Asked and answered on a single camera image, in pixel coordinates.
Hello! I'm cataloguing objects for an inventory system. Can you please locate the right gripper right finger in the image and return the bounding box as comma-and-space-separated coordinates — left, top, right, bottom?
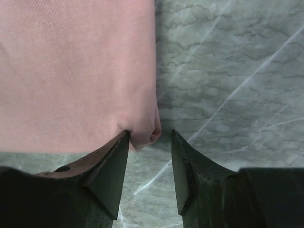
171, 130, 240, 228

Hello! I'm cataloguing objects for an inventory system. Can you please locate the pink t shirt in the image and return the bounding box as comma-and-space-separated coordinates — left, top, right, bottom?
0, 0, 162, 153

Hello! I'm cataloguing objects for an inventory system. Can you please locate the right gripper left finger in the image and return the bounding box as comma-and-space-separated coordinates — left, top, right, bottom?
36, 131, 129, 220

